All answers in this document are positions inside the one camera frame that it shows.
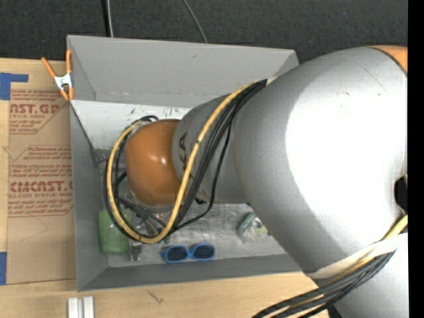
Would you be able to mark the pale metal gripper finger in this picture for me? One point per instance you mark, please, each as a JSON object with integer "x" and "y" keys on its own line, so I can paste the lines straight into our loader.
{"x": 136, "y": 251}

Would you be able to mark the pale green cup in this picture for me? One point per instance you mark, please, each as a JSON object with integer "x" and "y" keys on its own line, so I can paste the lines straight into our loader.
{"x": 111, "y": 240}

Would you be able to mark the blue sunglasses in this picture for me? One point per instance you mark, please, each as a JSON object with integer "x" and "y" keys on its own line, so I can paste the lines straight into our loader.
{"x": 189, "y": 253}

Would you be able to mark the clear plastic packet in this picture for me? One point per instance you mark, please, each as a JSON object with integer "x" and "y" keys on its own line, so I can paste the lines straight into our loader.
{"x": 249, "y": 224}

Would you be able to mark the brown cardboard board red print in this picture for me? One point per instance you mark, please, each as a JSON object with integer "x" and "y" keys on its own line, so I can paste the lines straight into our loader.
{"x": 36, "y": 177}

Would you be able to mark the grey metal bin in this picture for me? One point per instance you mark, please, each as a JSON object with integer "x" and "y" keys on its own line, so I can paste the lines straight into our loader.
{"x": 99, "y": 71}

